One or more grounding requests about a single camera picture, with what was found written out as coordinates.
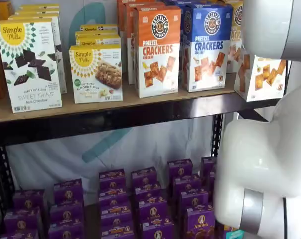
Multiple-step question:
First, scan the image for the teal snack box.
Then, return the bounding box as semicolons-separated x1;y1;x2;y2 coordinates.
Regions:
224;225;245;239

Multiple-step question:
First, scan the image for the black metal wooden shelf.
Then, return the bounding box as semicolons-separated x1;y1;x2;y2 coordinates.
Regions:
5;0;241;195

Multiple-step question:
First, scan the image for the black metal shelving frame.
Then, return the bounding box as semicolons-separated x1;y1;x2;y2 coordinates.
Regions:
0;89;283;225

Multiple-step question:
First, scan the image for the orange cheddar pretzel crackers box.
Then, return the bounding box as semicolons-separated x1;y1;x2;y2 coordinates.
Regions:
123;1;166;85
117;0;163;74
133;5;182;98

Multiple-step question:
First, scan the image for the Simple Mills almond bar box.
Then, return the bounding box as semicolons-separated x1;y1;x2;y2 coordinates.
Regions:
75;37;121;48
80;24;118;32
68;44;123;104
75;30;119;38

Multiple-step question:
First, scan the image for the particle board shelf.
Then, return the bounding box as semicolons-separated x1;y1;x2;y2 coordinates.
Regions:
0;72;237;124

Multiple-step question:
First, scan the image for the blue pretzel crackers box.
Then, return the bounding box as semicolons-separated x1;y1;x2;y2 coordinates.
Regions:
182;3;234;93
165;0;226;12

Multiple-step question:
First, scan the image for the yellow pretzel crackers box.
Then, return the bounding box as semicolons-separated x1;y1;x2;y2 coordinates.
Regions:
225;0;245;74
234;53;288;102

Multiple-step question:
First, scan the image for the Simple Mills sweet thins box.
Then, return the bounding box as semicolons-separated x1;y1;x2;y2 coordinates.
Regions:
7;14;68;95
0;17;63;113
18;3;60;8
14;10;60;16
15;7;60;12

